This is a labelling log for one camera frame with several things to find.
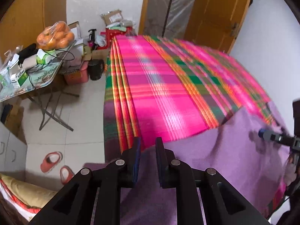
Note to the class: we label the beige folded cloth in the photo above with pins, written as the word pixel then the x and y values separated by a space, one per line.
pixel 30 62

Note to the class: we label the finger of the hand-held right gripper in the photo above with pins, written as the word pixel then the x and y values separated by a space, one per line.
pixel 274 137

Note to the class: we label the red plastic basket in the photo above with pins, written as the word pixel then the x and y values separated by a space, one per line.
pixel 76 73

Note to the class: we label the clear plastic door curtain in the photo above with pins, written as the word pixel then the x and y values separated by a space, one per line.
pixel 171 7

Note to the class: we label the folding table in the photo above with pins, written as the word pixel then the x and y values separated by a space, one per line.
pixel 44 75

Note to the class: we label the bag of oranges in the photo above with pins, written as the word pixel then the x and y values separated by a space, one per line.
pixel 56 37

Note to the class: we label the black cloth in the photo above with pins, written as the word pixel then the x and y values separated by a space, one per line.
pixel 28 51

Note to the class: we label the wooden door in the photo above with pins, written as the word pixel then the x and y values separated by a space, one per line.
pixel 218 11

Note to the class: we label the purple fleece pants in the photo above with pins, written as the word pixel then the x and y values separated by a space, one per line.
pixel 229 159

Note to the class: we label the wooden wardrobe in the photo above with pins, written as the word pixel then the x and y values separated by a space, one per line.
pixel 25 14

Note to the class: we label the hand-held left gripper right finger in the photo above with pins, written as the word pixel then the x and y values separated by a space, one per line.
pixel 159 166

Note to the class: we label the black kettle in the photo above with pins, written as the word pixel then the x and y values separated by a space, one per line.
pixel 96 69

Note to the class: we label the white open box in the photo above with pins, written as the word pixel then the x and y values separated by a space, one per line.
pixel 74 30

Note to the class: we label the wooden door frame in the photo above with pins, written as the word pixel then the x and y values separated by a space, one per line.
pixel 144 7

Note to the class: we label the person's right hand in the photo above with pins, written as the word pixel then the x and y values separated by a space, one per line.
pixel 291 171

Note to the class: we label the white cabinet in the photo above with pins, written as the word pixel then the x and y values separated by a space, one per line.
pixel 11 150

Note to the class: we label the black spray bottle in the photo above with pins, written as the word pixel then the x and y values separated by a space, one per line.
pixel 92 37

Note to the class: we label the brown cardboard box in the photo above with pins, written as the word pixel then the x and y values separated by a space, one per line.
pixel 113 17

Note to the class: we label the pink green plaid bed sheet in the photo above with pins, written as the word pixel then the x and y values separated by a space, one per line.
pixel 164 86

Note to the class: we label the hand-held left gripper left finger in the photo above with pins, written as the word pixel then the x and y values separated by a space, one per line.
pixel 136 166

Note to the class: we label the yellow pillow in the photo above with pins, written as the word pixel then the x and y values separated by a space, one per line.
pixel 25 191

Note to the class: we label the green white medicine box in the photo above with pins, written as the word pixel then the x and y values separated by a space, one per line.
pixel 20 77
pixel 5 79

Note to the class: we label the green tissue pack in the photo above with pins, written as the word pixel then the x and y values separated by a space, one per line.
pixel 45 56

